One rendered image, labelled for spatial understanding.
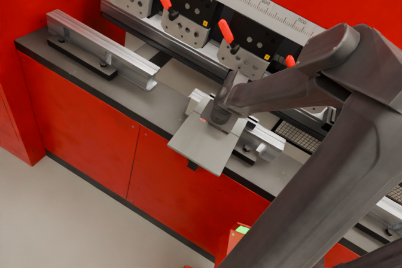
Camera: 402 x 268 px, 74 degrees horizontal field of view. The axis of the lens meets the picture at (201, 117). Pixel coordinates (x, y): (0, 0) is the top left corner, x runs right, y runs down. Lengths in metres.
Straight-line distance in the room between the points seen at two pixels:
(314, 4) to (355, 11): 0.09
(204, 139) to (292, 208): 0.60
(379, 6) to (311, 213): 0.55
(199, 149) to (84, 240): 1.06
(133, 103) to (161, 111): 0.11
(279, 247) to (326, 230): 0.04
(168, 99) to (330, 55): 0.86
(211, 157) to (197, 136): 0.08
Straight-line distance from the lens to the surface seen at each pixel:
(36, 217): 1.79
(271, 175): 1.04
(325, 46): 0.30
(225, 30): 0.74
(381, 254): 0.70
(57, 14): 1.28
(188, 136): 0.83
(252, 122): 0.96
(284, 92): 0.39
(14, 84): 1.42
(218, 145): 0.84
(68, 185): 1.84
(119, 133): 1.17
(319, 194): 0.25
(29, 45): 1.28
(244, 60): 0.81
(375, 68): 0.25
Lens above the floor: 1.65
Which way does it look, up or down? 47 degrees down
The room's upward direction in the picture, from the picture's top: 24 degrees clockwise
